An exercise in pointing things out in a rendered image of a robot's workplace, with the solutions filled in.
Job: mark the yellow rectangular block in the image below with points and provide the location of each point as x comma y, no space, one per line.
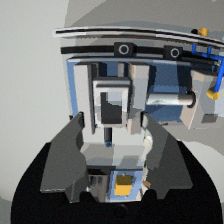
123,185

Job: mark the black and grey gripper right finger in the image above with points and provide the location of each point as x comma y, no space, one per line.
174,172

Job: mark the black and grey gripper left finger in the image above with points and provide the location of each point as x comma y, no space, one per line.
56,176

